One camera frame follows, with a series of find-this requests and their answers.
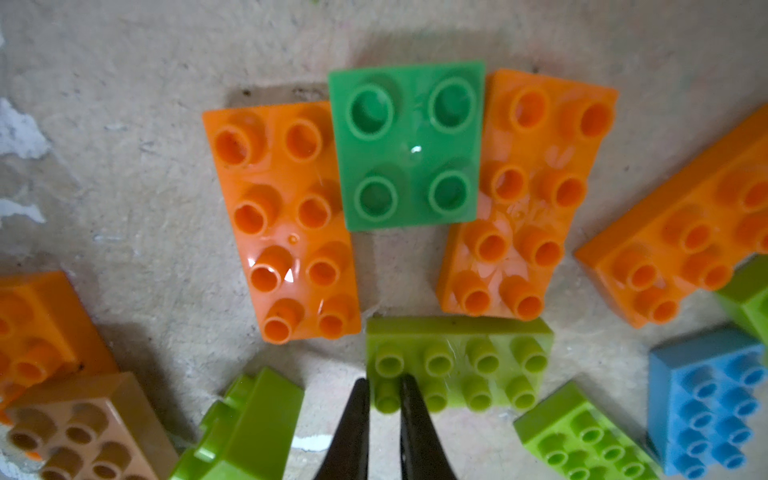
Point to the orange brick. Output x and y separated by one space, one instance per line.
540 139
46 333
278 171
687 235

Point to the lime brick upside down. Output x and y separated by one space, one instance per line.
744 298

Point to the tan brick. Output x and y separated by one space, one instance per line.
91 427

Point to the orange brick front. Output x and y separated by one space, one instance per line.
46 333

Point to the blue brick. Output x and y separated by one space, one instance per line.
701 394

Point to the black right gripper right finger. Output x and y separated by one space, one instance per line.
421 453

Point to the orange brick beside green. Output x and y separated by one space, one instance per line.
540 139

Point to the green square brick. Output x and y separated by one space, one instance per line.
408 142

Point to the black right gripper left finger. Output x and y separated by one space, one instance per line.
348 454

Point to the small lime brick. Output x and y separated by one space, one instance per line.
247 434

